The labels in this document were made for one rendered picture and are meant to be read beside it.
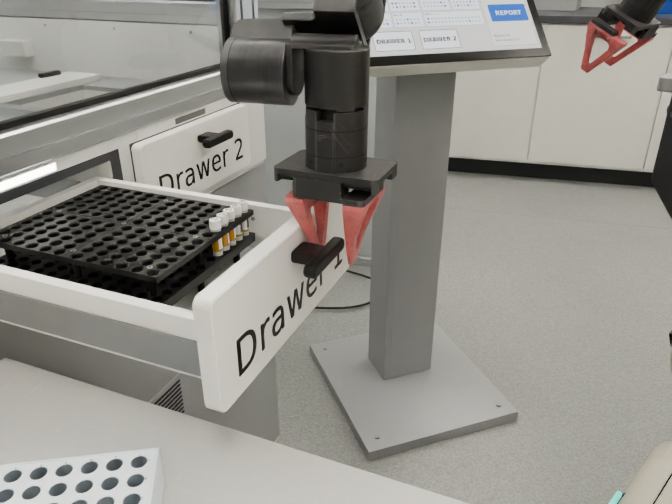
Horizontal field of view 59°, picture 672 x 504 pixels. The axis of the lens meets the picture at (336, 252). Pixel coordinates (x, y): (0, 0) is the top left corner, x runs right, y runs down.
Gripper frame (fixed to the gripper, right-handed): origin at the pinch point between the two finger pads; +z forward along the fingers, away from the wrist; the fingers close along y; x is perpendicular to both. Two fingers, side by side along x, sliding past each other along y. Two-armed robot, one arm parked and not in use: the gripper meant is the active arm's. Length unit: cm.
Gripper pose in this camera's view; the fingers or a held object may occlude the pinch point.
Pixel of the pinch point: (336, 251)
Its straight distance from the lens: 59.2
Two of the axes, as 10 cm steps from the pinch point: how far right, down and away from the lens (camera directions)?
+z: 0.0, 9.0, 4.3
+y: -9.3, -1.7, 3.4
